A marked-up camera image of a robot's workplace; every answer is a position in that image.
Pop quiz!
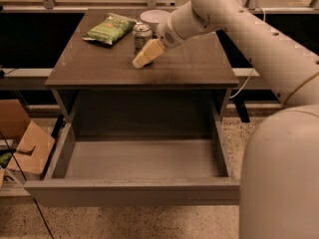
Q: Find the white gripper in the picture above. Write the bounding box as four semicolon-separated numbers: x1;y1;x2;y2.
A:
133;15;185;69

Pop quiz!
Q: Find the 7up soda can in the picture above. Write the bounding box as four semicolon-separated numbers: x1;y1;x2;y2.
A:
133;23;153;54

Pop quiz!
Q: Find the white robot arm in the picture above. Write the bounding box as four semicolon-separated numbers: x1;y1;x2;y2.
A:
133;0;319;239

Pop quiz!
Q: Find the grey cabinet with glossy top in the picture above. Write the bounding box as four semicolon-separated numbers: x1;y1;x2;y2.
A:
44;7;239;138

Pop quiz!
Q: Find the open grey top drawer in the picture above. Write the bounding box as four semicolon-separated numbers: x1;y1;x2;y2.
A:
25;119;239;207

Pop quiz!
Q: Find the white bowl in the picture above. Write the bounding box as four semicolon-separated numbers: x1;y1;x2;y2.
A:
141;9;169;33

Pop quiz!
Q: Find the green chip bag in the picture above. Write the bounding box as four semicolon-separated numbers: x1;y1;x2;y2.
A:
82;14;137;46

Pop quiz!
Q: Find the brown cardboard box left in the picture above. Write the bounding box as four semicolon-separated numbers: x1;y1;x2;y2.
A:
0;100;55;175

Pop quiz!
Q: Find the white cable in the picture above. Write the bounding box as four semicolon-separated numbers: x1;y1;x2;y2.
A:
228;67;256;101

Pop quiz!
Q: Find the black cable on floor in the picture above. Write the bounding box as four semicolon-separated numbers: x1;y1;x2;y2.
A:
0;129;55;239

